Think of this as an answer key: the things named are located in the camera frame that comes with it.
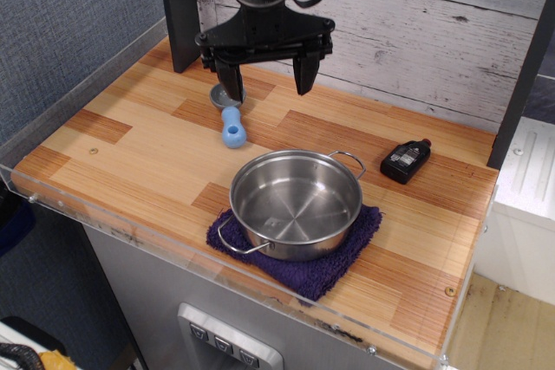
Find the stainless steel pot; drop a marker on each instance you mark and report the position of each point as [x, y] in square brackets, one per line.
[294, 205]

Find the purple towel cloth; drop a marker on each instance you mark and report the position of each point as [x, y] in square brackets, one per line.
[312, 279]

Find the clear acrylic guard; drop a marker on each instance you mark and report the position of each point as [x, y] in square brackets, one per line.
[134, 153]

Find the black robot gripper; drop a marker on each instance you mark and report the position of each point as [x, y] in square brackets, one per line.
[256, 35]

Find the white side cabinet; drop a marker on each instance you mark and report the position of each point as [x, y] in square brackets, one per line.
[516, 248]

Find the silver button panel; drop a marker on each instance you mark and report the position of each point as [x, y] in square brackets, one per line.
[213, 344]

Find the small black bottle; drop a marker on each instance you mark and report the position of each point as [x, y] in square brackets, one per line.
[406, 160]

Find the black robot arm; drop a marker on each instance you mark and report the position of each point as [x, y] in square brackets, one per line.
[264, 31]

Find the blue grey toy spoon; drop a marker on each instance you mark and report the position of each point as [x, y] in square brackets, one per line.
[233, 133]

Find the dark grey left post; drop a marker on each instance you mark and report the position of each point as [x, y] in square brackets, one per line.
[182, 21]

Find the yellow black object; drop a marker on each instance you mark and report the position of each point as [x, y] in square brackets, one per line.
[25, 357]

